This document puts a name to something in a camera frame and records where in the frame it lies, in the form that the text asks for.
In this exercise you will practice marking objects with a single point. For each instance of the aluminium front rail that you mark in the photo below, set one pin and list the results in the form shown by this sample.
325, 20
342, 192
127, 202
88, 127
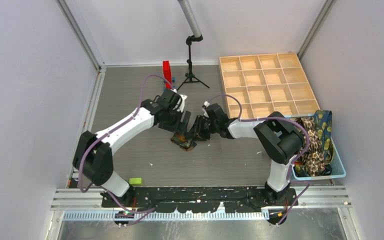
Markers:
97, 205

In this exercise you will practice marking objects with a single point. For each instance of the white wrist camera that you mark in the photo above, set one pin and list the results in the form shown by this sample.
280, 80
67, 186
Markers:
181, 103
205, 104

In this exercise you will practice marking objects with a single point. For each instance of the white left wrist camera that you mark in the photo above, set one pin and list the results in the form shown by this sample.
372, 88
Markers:
181, 103

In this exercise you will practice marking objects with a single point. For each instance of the brown floral black tie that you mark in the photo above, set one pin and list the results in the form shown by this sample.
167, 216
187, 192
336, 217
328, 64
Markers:
310, 164

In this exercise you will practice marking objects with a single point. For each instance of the blue tie yellow leaves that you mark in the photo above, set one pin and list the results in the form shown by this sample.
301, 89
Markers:
323, 124

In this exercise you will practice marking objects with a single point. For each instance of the lime green block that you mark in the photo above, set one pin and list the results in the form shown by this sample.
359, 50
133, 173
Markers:
136, 181

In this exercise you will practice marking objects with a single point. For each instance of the black tripod stand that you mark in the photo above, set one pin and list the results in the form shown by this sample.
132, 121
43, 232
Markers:
190, 77

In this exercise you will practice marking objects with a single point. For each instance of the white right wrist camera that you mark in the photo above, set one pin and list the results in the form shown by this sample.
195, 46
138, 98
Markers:
205, 104

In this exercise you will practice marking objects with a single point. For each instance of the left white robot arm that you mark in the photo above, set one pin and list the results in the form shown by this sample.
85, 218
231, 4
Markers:
94, 152

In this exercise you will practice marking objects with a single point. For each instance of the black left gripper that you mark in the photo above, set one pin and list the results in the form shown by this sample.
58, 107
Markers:
173, 128

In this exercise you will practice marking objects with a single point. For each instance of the light blue plastic basket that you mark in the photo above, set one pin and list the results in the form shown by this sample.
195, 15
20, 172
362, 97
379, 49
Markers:
337, 169

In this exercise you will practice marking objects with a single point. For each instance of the wooden compartment tray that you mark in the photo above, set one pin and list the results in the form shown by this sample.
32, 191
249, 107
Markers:
257, 85

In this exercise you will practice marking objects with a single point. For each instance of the blue orange green tie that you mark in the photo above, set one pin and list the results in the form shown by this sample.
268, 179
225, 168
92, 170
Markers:
186, 144

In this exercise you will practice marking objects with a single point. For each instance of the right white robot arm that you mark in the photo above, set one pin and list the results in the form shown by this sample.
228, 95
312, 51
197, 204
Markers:
278, 135

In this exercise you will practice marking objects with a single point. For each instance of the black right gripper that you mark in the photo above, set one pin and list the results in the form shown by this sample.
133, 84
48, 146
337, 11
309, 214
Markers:
198, 131

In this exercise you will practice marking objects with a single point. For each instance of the grey pole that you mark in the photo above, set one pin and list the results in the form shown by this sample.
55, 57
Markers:
190, 17

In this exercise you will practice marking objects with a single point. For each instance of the red toy block truck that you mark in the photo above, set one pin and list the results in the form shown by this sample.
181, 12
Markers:
169, 79

